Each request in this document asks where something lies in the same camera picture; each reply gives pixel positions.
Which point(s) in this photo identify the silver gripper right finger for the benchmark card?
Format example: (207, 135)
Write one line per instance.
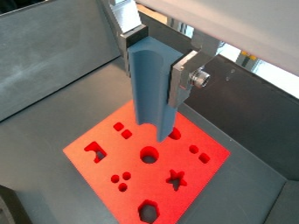
(187, 72)

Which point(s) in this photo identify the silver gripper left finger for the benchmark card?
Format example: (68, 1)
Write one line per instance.
(126, 24)

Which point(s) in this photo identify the dark object at corner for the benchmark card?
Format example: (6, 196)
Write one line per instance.
(12, 213)

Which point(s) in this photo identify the red shape sorting board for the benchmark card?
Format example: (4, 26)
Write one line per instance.
(147, 180)

